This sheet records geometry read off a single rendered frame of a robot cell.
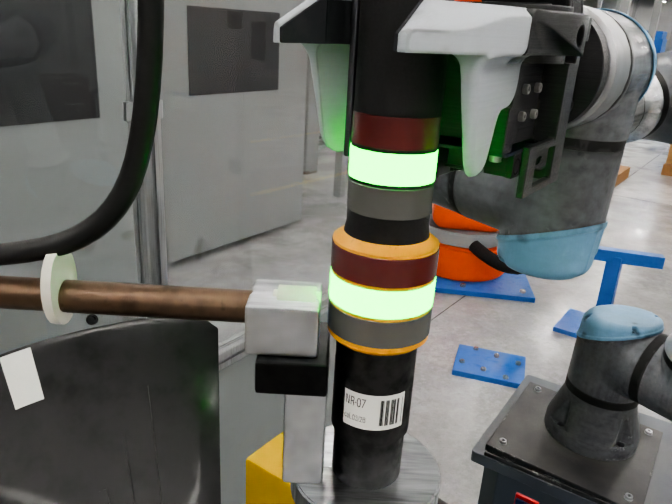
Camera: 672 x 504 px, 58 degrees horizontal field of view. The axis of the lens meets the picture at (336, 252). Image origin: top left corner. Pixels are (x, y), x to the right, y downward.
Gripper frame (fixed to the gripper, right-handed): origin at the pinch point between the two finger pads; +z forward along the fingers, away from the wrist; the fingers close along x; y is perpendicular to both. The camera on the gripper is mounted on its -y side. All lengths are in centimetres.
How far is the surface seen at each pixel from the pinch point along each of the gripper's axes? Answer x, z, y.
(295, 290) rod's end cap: 2.6, -0.4, 10.8
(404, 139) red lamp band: -1.3, -1.4, 4.1
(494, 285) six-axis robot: 118, -365, 162
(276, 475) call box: 32, -34, 58
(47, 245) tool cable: 10.7, 5.5, 9.3
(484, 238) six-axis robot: 130, -365, 130
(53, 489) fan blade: 15.9, 3.9, 25.6
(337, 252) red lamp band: 0.8, -0.8, 8.7
